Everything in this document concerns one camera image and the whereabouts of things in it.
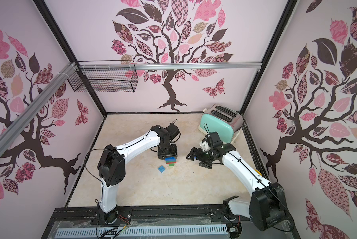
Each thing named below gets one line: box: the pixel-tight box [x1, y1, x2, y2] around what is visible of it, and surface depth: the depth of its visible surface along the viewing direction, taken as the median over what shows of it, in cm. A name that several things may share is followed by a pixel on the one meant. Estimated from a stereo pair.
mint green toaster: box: [197, 104, 244, 144], surface depth 97 cm
